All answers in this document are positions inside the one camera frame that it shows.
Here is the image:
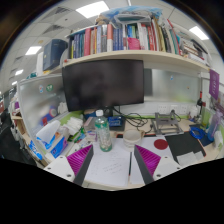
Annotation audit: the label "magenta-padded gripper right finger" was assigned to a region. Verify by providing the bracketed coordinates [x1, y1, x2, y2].
[133, 144, 184, 186]

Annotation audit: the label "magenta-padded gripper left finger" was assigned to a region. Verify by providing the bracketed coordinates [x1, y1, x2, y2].
[43, 144, 95, 187]

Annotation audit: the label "green-labelled clear drink bottle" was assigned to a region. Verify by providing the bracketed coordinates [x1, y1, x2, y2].
[94, 109, 113, 153]

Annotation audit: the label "flat round red coaster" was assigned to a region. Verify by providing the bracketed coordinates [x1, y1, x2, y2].
[153, 138, 170, 151]

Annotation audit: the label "cream ceramic cup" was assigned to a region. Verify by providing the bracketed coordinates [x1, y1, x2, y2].
[122, 128, 145, 149]

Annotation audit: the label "white handwritten paper sheet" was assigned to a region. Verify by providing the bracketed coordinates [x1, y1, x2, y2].
[84, 141, 132, 188]

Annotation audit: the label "blue tissue box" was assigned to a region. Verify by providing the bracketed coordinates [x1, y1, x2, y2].
[35, 119, 70, 160]

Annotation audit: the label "white tissue stack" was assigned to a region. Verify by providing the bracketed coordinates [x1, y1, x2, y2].
[64, 116, 85, 136]

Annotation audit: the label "black desk mat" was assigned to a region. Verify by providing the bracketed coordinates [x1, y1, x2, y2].
[164, 131, 207, 165]

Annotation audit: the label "grey metal laptop stand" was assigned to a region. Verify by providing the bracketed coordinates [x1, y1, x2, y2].
[151, 110, 185, 136]

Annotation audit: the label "small blue box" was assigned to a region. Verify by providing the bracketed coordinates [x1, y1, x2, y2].
[107, 115, 126, 129]

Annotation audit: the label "translucent purple bottle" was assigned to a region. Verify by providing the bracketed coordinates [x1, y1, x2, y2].
[206, 109, 224, 143]

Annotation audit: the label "dark wine bottle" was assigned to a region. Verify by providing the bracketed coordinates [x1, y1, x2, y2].
[196, 90, 205, 116]

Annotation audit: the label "black computer monitor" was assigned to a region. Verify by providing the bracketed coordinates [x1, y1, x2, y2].
[61, 59, 146, 113]

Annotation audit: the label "purple hanging banner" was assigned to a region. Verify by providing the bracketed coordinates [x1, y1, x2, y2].
[208, 68, 221, 101]

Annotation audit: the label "ceiling light panels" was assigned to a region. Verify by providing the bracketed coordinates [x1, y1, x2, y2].
[11, 0, 210, 86]

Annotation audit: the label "black cable bundle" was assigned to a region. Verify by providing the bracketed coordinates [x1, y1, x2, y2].
[113, 106, 150, 130]

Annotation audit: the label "coiled blue cable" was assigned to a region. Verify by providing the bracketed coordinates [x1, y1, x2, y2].
[189, 126, 206, 141]

